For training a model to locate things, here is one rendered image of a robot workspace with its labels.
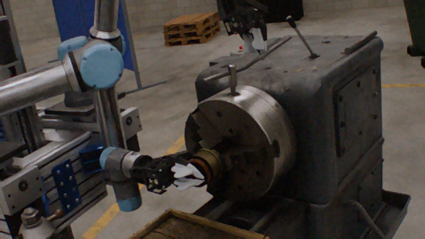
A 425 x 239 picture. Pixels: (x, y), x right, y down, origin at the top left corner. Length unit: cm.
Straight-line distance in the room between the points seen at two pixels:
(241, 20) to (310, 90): 27
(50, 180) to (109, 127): 31
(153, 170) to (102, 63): 30
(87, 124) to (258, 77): 68
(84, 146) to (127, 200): 39
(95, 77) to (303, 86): 56
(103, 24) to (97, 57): 54
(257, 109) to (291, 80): 15
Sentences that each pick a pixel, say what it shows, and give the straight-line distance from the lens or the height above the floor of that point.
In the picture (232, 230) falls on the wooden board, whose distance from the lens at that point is 129.
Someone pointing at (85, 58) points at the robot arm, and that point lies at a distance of 123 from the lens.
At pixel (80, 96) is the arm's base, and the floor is 120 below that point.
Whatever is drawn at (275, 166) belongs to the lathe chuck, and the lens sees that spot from 124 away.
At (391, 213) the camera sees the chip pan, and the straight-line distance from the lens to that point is 200.
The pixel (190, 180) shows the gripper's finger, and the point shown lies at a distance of 121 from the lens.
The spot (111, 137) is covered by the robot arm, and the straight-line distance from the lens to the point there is 145.
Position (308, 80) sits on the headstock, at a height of 124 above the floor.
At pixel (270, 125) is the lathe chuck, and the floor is 116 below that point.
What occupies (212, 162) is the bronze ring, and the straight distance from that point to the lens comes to 121.
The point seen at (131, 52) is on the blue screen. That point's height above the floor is 53.
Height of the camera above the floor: 161
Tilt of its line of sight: 19 degrees down
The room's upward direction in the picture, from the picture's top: 9 degrees counter-clockwise
